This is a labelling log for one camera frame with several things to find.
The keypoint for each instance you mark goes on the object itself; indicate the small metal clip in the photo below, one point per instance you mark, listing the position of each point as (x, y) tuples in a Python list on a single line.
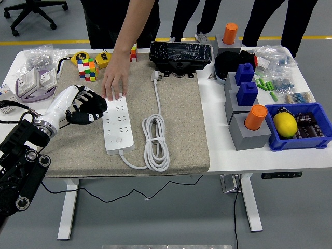
[(211, 76)]

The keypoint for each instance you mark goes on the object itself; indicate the black plastic-wrapped tray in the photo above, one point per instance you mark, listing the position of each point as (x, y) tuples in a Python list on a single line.
[(180, 53)]

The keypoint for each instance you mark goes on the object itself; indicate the large clear component bag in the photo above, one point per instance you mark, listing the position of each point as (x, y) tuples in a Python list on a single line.
[(277, 55)]

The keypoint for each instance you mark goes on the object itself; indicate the black mounting bracket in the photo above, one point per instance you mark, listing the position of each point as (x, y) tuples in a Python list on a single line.
[(179, 66)]

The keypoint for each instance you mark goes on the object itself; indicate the purple plastic tray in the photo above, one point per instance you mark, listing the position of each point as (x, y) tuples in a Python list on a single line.
[(33, 98)]

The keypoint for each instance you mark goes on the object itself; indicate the person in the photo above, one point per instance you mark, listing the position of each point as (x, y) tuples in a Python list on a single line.
[(184, 15), (103, 20), (262, 15)]

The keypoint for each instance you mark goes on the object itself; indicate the clear bag of screws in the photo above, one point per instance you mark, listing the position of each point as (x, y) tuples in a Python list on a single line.
[(37, 58)]

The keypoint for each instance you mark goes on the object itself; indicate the white wall socket box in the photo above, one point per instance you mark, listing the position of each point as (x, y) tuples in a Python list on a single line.
[(48, 79), (28, 81)]

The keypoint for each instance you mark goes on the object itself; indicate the orange cylinder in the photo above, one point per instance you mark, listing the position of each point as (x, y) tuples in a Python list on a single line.
[(230, 32), (255, 116)]

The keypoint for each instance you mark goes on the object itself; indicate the white table leg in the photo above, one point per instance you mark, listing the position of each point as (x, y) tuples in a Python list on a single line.
[(66, 212), (251, 202)]

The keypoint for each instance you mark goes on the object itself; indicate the grey block with round hole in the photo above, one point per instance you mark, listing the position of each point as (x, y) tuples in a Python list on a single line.
[(220, 48), (249, 140)]

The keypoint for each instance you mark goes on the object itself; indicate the clear bag of resistors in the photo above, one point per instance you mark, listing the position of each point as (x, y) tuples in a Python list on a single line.
[(298, 98)]

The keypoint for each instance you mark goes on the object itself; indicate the black cap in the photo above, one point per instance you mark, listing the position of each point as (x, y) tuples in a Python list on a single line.
[(225, 63)]

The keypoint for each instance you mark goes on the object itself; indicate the silver box under table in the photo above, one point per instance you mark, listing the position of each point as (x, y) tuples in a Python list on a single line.
[(229, 182)]

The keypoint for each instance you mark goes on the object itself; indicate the yellow lemon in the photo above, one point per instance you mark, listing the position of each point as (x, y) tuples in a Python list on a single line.
[(285, 125)]

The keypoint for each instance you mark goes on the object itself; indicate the green cylinder piece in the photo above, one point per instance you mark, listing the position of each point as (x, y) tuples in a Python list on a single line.
[(267, 86), (262, 84), (271, 85), (273, 96), (258, 83)]

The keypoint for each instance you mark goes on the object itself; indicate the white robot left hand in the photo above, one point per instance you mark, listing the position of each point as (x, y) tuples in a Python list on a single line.
[(61, 102)]

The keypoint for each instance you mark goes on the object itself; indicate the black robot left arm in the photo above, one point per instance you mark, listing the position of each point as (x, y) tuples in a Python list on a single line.
[(20, 160)]

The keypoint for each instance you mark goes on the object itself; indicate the multicolour puzzle cube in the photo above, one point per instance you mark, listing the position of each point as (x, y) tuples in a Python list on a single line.
[(134, 53), (88, 70)]

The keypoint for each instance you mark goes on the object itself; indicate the black fabric bundle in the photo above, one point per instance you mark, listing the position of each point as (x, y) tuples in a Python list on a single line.
[(247, 59)]

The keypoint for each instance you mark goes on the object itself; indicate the black office chair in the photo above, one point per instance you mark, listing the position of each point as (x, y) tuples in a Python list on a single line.
[(35, 4)]

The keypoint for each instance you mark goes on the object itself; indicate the grey block with square hole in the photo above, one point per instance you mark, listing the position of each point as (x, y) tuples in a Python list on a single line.
[(230, 106), (229, 84)]

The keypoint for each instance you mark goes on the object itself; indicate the blue square peg block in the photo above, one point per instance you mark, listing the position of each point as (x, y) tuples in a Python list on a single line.
[(244, 75), (247, 94)]

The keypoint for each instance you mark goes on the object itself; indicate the grey-brown fabric mat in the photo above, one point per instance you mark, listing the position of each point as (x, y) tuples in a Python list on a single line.
[(176, 116)]

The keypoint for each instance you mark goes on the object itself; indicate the white power strip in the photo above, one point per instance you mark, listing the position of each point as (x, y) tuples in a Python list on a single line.
[(122, 146)]

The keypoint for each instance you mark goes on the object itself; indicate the white circuit breaker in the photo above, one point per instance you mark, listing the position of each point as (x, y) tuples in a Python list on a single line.
[(6, 94)]

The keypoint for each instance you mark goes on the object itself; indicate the blue plastic bin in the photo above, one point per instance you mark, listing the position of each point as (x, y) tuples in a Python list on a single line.
[(298, 144)]

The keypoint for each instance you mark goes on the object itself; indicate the small clear bag blue parts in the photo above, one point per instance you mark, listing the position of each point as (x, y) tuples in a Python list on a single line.
[(282, 84)]

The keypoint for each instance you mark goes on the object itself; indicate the person's hand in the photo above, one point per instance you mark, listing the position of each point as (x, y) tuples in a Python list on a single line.
[(115, 77)]

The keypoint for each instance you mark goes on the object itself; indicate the round yellow tape measure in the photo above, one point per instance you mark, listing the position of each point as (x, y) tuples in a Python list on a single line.
[(80, 58)]

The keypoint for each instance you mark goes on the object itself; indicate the black table control panel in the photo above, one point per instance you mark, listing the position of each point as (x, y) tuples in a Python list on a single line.
[(281, 175)]

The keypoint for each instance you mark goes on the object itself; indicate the square yellow tape measure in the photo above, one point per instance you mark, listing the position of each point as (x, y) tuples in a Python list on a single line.
[(103, 61)]

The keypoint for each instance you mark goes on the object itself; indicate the dark capacitor pile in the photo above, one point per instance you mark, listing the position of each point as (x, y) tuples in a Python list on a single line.
[(308, 127)]

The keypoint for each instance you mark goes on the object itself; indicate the person's forearm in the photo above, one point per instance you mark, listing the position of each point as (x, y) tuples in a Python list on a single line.
[(129, 33)]

